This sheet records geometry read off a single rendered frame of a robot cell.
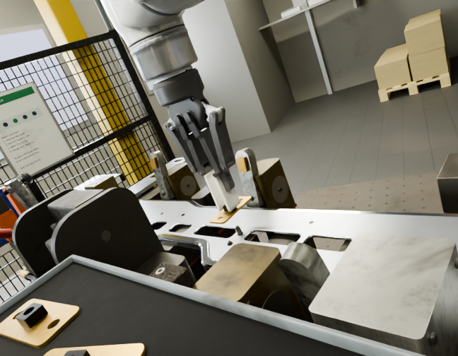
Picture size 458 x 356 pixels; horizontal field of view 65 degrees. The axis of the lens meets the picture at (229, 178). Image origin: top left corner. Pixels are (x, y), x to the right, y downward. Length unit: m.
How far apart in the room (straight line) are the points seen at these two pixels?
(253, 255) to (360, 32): 5.85
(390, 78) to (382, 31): 1.41
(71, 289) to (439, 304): 0.29
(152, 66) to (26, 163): 1.03
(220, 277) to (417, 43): 4.50
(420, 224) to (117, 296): 0.39
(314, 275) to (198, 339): 0.16
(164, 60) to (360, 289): 0.39
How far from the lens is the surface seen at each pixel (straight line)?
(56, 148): 1.54
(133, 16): 0.52
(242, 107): 5.21
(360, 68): 6.26
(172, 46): 0.53
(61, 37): 1.74
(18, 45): 3.85
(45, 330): 0.32
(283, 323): 0.20
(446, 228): 0.53
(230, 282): 0.40
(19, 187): 0.92
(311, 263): 0.35
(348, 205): 1.24
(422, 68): 4.84
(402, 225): 0.55
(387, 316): 0.27
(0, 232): 0.92
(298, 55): 6.36
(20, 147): 1.51
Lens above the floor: 1.30
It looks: 19 degrees down
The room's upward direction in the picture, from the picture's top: 23 degrees counter-clockwise
